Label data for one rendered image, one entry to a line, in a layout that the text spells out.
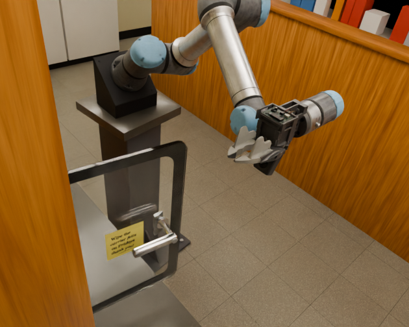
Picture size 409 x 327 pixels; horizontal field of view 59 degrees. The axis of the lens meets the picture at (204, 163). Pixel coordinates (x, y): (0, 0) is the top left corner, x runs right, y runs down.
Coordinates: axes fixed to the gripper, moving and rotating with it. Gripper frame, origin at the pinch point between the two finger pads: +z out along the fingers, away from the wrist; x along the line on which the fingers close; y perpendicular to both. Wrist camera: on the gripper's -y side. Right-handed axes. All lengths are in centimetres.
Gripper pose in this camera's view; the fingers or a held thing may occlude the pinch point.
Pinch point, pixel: (235, 159)
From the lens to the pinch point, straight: 73.7
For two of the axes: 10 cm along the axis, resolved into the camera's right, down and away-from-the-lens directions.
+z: -7.4, 3.6, -5.7
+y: 0.9, -7.8, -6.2
